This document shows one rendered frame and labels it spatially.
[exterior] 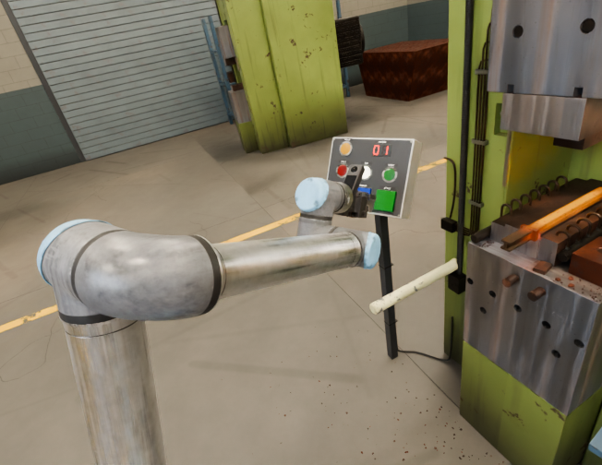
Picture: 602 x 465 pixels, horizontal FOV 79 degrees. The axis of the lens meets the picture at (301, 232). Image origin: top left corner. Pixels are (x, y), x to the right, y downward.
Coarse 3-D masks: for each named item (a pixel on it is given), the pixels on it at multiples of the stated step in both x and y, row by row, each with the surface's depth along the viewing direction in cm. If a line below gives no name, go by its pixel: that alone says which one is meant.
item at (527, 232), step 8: (592, 192) 112; (600, 192) 111; (576, 200) 110; (584, 200) 109; (592, 200) 110; (560, 208) 108; (568, 208) 107; (576, 208) 107; (552, 216) 105; (560, 216) 104; (536, 224) 103; (544, 224) 102; (512, 232) 101; (520, 232) 101; (528, 232) 100; (536, 232) 100; (504, 240) 99; (512, 240) 98; (520, 240) 101; (528, 240) 101; (536, 240) 102; (504, 248) 100; (512, 248) 99
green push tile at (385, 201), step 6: (378, 192) 134; (384, 192) 132; (390, 192) 131; (396, 192) 130; (378, 198) 134; (384, 198) 132; (390, 198) 131; (378, 204) 134; (384, 204) 132; (390, 204) 131; (384, 210) 132; (390, 210) 131
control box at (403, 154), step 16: (336, 144) 145; (352, 144) 141; (368, 144) 137; (384, 144) 133; (400, 144) 129; (416, 144) 129; (336, 160) 145; (352, 160) 141; (368, 160) 137; (384, 160) 133; (400, 160) 129; (416, 160) 131; (336, 176) 145; (368, 176) 137; (400, 176) 129; (400, 192) 129; (400, 208) 129
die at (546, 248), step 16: (560, 192) 121; (576, 192) 117; (528, 208) 116; (544, 208) 113; (592, 208) 108; (496, 224) 112; (512, 224) 108; (528, 224) 105; (560, 224) 104; (496, 240) 115; (544, 240) 100; (560, 240) 98; (544, 256) 102
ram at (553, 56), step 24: (504, 0) 86; (528, 0) 81; (552, 0) 77; (576, 0) 74; (600, 0) 70; (504, 24) 88; (528, 24) 83; (552, 24) 79; (576, 24) 75; (600, 24) 72; (504, 48) 90; (528, 48) 85; (552, 48) 81; (576, 48) 77; (600, 48) 73; (504, 72) 92; (528, 72) 87; (552, 72) 83; (576, 72) 78; (600, 72) 75; (600, 96) 76
